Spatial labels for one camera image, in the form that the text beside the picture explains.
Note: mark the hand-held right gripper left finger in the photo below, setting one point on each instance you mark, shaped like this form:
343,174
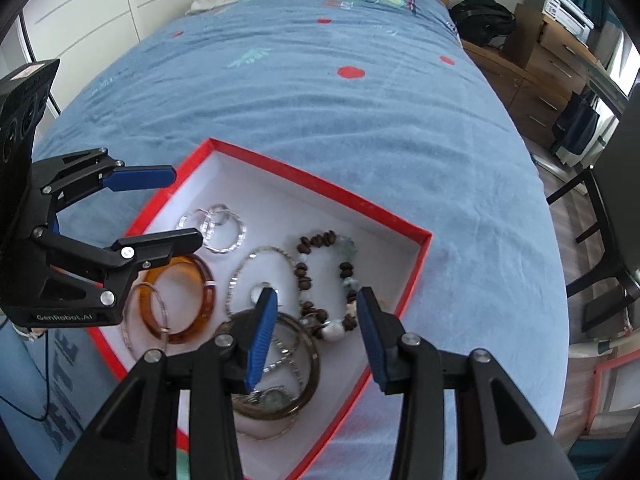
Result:
262,340

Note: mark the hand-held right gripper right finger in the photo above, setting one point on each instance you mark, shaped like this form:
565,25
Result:
370,340

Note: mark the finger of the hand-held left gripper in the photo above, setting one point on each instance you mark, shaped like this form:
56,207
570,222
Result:
165,245
142,177

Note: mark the dark brown bangle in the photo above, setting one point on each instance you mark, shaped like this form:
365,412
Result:
310,360

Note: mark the silver wristwatch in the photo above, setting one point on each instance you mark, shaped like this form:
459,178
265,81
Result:
272,396

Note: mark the amber bangle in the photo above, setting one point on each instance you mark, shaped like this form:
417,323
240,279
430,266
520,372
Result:
202,290

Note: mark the red cardboard box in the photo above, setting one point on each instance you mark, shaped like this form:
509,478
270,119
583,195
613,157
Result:
350,270

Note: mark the thin silver bangle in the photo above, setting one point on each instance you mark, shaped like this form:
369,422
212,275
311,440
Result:
126,327

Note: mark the white wardrobe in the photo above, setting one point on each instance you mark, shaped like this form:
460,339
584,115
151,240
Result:
100,5

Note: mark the printed blue blanket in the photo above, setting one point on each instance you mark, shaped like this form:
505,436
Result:
350,135

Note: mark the black chair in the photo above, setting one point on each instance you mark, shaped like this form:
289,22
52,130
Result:
620,185

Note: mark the dark hanging bag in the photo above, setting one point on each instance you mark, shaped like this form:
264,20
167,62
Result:
577,127

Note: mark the wooden drawer cabinet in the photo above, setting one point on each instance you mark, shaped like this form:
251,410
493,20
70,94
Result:
545,75

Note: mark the black backpack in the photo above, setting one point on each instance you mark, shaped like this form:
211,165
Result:
482,20

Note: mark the white printer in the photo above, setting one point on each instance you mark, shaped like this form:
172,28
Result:
565,10

